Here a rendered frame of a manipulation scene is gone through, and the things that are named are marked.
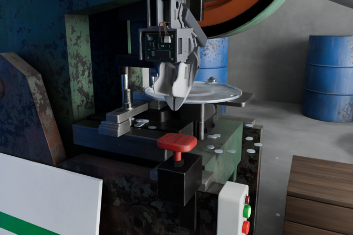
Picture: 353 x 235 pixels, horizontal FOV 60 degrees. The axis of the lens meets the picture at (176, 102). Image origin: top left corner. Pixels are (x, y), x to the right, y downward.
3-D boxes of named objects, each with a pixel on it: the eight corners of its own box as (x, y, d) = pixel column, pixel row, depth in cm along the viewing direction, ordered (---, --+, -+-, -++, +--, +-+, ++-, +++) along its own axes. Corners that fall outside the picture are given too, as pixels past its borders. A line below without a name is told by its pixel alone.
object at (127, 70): (190, 68, 102) (190, 52, 101) (162, 77, 85) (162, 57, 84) (148, 66, 109) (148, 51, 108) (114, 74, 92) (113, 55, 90)
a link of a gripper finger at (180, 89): (163, 116, 54) (162, 64, 52) (177, 108, 59) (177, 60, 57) (179, 118, 53) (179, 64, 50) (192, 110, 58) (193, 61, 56)
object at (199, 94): (171, 81, 112) (170, 78, 111) (251, 87, 100) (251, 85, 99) (125, 97, 86) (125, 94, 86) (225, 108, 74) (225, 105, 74)
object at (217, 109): (221, 116, 115) (221, 100, 113) (166, 163, 75) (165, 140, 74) (151, 107, 127) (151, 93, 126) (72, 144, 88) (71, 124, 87)
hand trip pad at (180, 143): (198, 170, 63) (199, 136, 61) (187, 183, 58) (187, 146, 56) (168, 164, 66) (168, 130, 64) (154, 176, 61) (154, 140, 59)
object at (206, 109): (252, 134, 95) (255, 91, 92) (241, 149, 83) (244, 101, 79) (179, 123, 105) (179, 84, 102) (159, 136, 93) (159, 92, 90)
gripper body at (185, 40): (137, 64, 52) (135, -12, 49) (162, 59, 59) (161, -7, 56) (178, 66, 49) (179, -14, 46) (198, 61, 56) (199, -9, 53)
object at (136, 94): (179, 98, 104) (180, 85, 103) (158, 109, 91) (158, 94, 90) (156, 96, 108) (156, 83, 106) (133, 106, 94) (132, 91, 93)
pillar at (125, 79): (131, 105, 95) (128, 60, 92) (126, 107, 93) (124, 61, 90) (124, 104, 96) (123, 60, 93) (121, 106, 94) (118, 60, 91)
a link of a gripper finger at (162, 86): (147, 114, 55) (146, 63, 53) (163, 106, 60) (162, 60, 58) (163, 116, 54) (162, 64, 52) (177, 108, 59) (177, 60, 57)
